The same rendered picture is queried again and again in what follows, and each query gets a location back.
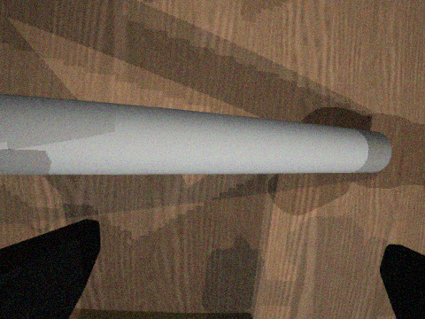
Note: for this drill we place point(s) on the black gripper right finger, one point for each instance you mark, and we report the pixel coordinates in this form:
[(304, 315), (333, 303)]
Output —
[(403, 275)]

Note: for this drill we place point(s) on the grey metal pipe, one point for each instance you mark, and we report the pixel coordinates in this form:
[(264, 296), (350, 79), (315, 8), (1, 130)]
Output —
[(52, 136)]

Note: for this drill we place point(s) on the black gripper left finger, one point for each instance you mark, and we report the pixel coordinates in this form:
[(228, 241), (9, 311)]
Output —
[(44, 277)]

